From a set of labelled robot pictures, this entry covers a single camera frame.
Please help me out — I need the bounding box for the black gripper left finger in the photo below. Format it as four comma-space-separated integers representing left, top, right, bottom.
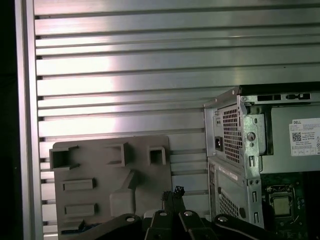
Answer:
86, 191, 176, 240

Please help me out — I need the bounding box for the grey power supply unit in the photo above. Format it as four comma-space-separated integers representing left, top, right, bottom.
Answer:
211, 103, 320, 173

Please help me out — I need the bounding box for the grey plastic parts rack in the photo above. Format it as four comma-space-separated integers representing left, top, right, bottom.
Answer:
49, 134, 174, 240

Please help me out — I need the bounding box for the silver CPU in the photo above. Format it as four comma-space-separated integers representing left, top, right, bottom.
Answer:
272, 196, 293, 215

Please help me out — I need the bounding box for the metal CPU socket cover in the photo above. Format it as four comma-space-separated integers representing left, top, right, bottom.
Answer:
266, 185, 298, 221

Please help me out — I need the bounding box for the green motherboard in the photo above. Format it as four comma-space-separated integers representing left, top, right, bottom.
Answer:
259, 172, 320, 227

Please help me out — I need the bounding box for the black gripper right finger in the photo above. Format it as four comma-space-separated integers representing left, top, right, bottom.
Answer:
173, 185, 276, 240

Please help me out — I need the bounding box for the black open PC case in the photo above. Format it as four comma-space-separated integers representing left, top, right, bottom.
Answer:
202, 84, 320, 240

